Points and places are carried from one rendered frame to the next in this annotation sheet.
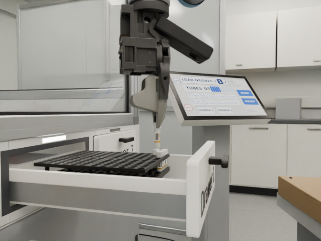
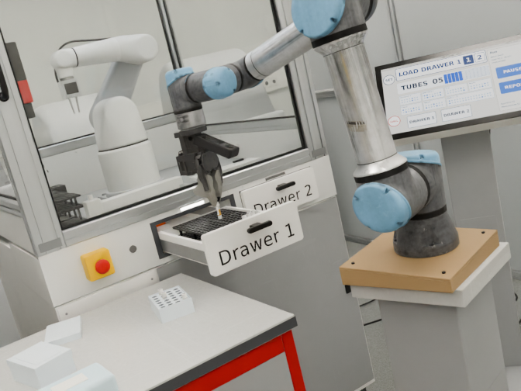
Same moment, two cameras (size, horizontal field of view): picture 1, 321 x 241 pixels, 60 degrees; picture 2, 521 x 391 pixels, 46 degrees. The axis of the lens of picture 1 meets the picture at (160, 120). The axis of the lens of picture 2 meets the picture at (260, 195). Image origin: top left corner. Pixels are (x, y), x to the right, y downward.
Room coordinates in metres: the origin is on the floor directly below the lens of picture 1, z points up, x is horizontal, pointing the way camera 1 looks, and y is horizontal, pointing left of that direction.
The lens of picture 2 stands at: (-0.57, -1.18, 1.30)
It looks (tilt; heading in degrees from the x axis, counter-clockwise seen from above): 12 degrees down; 44
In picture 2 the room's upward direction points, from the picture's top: 13 degrees counter-clockwise
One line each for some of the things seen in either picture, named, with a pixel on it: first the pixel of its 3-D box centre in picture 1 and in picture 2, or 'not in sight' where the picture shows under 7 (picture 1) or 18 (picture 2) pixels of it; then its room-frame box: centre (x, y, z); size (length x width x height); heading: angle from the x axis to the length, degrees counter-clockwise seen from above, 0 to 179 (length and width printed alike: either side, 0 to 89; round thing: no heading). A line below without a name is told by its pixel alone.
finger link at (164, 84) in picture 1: (161, 74); (204, 174); (0.48, 0.00, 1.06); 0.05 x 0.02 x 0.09; 13
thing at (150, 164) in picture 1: (154, 161); not in sight; (0.55, 0.01, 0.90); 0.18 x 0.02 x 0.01; 164
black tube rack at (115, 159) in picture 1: (108, 173); (218, 230); (0.58, 0.11, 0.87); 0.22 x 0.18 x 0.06; 74
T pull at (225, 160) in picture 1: (219, 160); (257, 226); (0.52, -0.11, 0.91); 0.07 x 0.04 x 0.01; 164
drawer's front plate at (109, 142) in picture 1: (117, 149); (281, 195); (0.91, 0.14, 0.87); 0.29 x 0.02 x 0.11; 164
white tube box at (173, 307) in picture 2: not in sight; (170, 303); (0.30, 0.03, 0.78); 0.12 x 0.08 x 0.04; 63
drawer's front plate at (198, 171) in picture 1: (204, 176); (254, 237); (0.53, -0.08, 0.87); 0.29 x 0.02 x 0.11; 164
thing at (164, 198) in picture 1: (104, 175); (216, 232); (0.58, 0.12, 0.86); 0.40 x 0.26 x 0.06; 74
